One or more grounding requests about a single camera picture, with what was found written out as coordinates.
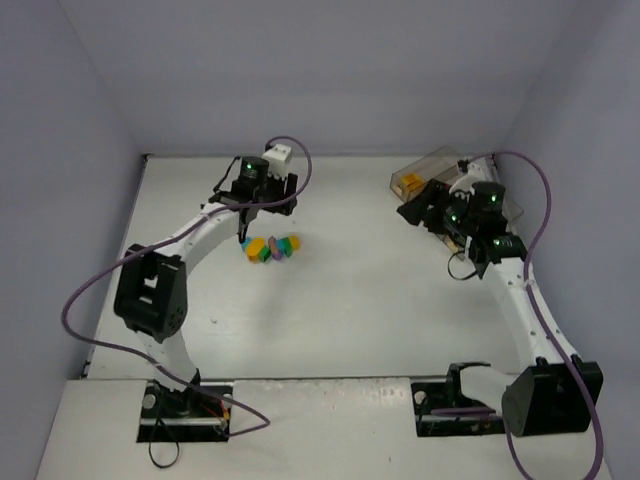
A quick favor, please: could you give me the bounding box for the yellow curved lego brick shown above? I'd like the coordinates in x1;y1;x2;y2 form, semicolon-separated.
401;173;423;192

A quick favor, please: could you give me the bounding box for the orange lego plate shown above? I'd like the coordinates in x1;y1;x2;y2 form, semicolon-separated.
402;174;421;185

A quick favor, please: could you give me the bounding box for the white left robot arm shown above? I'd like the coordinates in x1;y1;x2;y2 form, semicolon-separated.
114;144;297;394

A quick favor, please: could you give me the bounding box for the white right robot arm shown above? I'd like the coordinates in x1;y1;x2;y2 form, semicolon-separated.
397;179;603;437

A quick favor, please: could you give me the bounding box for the yellow lego right of pile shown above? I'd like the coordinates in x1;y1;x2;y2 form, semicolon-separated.
289;235;300;251

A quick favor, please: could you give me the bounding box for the cyan green stacked lego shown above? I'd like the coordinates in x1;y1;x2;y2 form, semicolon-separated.
276;238;293;258

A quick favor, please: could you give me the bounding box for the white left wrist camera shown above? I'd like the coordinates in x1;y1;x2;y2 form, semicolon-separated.
261;144;293;180

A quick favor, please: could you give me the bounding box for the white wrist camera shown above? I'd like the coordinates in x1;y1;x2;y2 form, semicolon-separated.
449;157;493;194
261;144;293;180

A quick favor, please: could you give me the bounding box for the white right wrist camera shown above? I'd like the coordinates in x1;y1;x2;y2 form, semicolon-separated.
449;157;493;194

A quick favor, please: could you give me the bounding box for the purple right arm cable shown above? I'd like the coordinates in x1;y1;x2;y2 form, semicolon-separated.
429;151;606;480

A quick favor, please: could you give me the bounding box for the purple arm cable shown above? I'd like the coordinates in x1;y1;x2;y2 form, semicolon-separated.
61;134;313;439
429;151;606;480

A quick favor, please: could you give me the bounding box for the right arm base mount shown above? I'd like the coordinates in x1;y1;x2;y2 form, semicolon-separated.
410;362;505;438

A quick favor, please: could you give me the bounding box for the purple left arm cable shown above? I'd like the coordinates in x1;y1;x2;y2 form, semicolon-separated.
61;134;313;439

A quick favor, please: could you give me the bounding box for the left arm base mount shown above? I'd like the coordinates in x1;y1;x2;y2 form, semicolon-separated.
136;381;233;443

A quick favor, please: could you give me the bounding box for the black loop cable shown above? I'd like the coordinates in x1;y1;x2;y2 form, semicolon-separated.
148;439;180;469

